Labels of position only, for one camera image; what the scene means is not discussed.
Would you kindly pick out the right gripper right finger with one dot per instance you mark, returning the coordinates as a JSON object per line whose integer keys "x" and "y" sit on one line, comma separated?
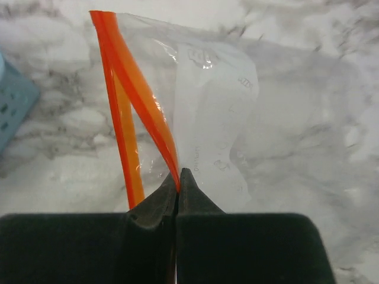
{"x": 216, "y": 247}

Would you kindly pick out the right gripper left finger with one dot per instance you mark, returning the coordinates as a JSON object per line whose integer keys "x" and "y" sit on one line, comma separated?
{"x": 136, "y": 246}

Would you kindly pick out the clear orange-zip bag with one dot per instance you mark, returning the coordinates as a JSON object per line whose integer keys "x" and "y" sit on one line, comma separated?
{"x": 262, "y": 127}

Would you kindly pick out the light blue plastic basket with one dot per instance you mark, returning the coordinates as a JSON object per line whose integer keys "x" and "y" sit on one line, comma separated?
{"x": 18, "y": 96}

